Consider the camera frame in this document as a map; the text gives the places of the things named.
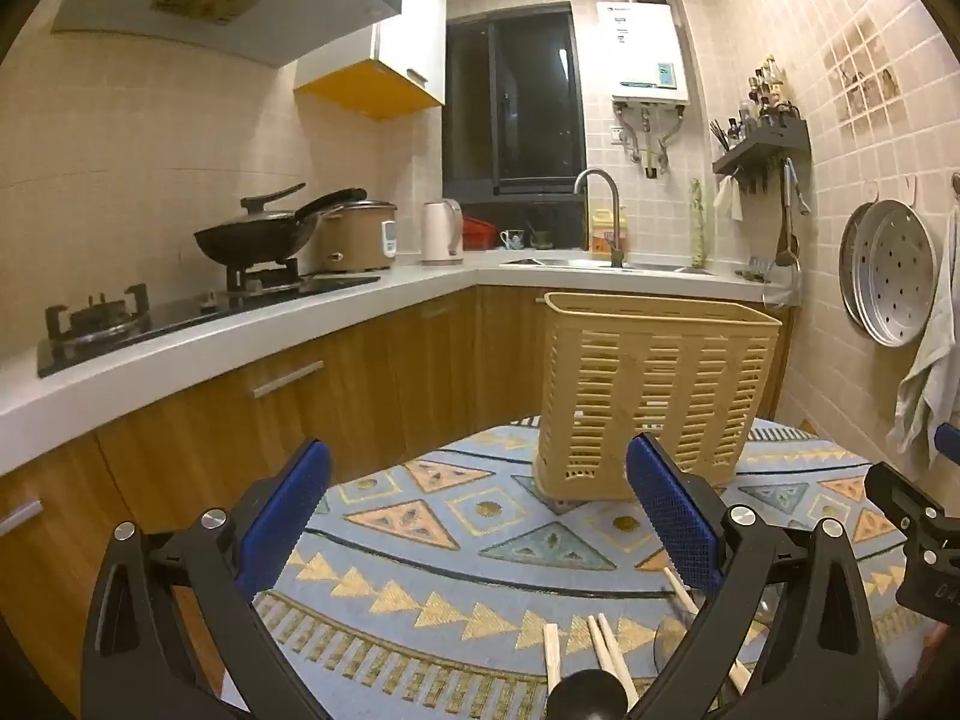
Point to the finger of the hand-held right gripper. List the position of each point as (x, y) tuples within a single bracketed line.
[(904, 499), (949, 444)]

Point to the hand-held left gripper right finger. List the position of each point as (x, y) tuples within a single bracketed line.
[(675, 517)]

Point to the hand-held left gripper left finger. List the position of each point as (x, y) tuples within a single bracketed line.
[(289, 506)]

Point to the beige plastic utensil basket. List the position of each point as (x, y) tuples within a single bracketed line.
[(660, 390)]

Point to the translucent grey spoon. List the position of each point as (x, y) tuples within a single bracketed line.
[(675, 649)]

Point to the black ladle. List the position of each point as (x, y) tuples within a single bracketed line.
[(586, 697)]

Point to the dark utensils in shelf holder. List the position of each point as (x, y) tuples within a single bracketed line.
[(724, 136)]

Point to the grey hanging towel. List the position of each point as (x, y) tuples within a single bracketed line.
[(926, 382)]

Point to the wooden base cabinets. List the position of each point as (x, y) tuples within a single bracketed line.
[(337, 405)]

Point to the patterned blue tablecloth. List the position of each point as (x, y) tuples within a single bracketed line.
[(450, 562)]

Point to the perforated metal steamer tray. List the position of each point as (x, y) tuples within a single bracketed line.
[(896, 274)]

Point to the round metal tray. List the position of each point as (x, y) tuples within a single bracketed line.
[(847, 262)]

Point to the black gas cooktop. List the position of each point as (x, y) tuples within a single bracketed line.
[(187, 319)]

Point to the clear hanging strainer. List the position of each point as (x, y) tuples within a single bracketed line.
[(784, 285)]

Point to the black burner grate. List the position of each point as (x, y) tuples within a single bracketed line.
[(259, 275), (94, 315)]

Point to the small items on counter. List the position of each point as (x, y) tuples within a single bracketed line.
[(751, 271)]

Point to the hanging wooden spatula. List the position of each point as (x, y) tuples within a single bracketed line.
[(784, 232)]

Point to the steel sink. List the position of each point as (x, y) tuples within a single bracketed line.
[(585, 264)]

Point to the black wok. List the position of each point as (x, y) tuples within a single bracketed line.
[(247, 240)]

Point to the beige rice cooker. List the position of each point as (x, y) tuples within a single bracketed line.
[(360, 240)]

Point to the green plant stalk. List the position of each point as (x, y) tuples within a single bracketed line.
[(700, 225)]

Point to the black wok lid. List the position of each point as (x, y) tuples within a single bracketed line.
[(259, 214)]

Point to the yellow detergent bottle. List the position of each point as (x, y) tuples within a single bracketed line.
[(600, 232)]

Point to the hanging metal tongs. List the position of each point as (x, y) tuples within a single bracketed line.
[(796, 187)]

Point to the metal faucet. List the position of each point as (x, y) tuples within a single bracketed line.
[(616, 217)]

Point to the dark bowl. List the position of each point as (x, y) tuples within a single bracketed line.
[(541, 238)]

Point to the white electric kettle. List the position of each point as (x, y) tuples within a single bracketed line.
[(439, 232)]

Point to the white patterned mug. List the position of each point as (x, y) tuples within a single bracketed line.
[(513, 239)]

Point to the white hanging cloth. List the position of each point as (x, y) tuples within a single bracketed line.
[(729, 199)]

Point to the red plastic basket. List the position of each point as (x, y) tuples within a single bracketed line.
[(478, 234)]

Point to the water heater pipes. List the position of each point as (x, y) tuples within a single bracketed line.
[(651, 142)]

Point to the row of seasoning bottles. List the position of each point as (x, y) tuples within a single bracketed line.
[(769, 94)]

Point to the dark window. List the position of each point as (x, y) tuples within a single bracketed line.
[(517, 105)]

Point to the white water heater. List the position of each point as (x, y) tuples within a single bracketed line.
[(641, 45)]

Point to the dark wall shelf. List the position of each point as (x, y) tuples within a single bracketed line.
[(772, 139)]

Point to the white wall cabinet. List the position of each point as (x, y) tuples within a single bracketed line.
[(405, 15)]

